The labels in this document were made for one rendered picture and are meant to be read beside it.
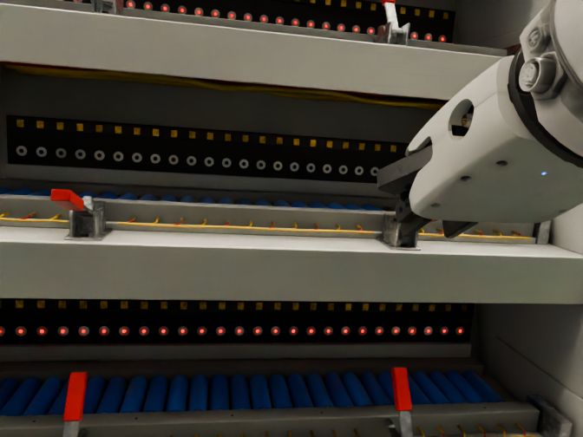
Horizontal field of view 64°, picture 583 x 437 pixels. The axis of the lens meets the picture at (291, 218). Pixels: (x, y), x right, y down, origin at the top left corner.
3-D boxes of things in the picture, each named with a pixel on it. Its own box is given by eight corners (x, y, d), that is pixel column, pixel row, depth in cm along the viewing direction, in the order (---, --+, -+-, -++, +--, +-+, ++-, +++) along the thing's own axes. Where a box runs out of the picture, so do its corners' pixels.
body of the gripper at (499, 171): (516, 149, 19) (404, 235, 29) (730, 165, 20) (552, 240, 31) (486, 1, 21) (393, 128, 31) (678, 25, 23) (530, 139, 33)
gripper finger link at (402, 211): (405, 205, 30) (371, 237, 36) (451, 207, 31) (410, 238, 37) (401, 160, 31) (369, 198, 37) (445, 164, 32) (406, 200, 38)
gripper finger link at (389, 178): (363, 171, 28) (388, 202, 32) (507, 141, 24) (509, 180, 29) (363, 153, 28) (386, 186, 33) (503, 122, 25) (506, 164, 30)
